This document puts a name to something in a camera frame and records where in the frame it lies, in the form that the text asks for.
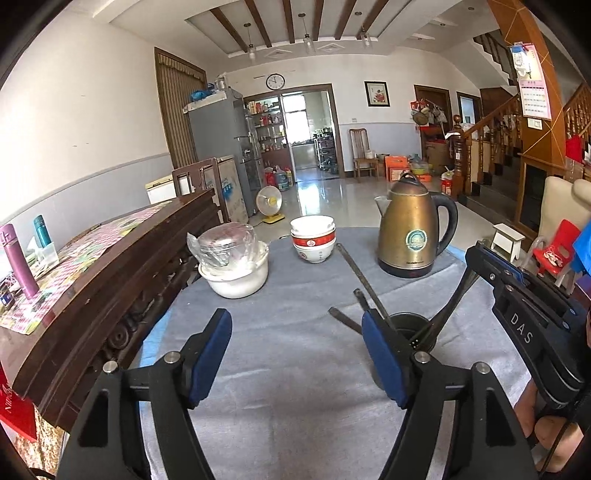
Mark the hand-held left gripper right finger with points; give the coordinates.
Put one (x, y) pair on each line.
(385, 360)

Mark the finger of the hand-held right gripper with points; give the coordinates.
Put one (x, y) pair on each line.
(489, 263)

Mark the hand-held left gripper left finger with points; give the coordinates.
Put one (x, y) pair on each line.
(210, 360)

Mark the dark grey utensil holder cup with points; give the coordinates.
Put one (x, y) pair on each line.
(411, 327)

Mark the black spatula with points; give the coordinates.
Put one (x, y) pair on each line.
(443, 314)

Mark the person's right hand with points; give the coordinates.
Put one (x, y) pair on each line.
(554, 434)

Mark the small white stool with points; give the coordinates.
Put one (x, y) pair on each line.
(507, 237)

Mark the blue table cover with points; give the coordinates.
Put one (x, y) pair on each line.
(150, 344)

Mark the red plastic chair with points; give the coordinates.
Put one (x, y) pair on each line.
(561, 240)

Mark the grey tablecloth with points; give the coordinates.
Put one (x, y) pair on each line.
(286, 369)

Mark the white ceramic pot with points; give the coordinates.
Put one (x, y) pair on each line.
(240, 281)

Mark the gold electric kettle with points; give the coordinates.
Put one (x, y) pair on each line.
(411, 230)

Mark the beige upholstered chair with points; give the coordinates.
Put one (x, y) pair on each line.
(558, 203)

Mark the clear plastic bag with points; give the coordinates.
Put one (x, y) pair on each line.
(224, 247)

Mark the dark wooden sideboard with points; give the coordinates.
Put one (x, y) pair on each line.
(115, 295)

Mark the white bowl with red print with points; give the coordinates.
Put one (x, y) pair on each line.
(314, 239)
(314, 253)
(311, 224)

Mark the orange cardboard box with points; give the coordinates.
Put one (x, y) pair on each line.
(397, 168)

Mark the wooden staircase railing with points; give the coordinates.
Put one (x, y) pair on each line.
(498, 129)

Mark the checked floral table cover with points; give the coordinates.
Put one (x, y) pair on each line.
(92, 249)

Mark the wooden dining chair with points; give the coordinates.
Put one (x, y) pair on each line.
(364, 152)

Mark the small yellow floor fan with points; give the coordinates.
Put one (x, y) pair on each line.
(269, 203)

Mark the small white appliance box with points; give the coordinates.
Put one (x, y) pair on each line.
(160, 190)

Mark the wooden chair back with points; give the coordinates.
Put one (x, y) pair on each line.
(196, 177)

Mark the blue water jug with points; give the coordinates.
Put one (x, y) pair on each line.
(283, 181)

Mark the red gift box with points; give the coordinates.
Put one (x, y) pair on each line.
(16, 406)

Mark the teal thermos bottle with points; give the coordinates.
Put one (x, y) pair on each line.
(44, 235)

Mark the pink thermos bottle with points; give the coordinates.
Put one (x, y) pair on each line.
(18, 263)

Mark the grey refrigerator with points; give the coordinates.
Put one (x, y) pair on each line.
(217, 138)

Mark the kitchen storage shelf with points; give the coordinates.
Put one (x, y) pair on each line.
(265, 124)

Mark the glass pendant lamp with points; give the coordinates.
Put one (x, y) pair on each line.
(365, 37)
(308, 44)
(250, 48)

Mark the pink wall calendar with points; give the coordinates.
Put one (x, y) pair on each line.
(533, 92)

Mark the framed wall picture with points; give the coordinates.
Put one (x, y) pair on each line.
(377, 94)

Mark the round wall clock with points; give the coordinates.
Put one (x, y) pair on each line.
(275, 81)

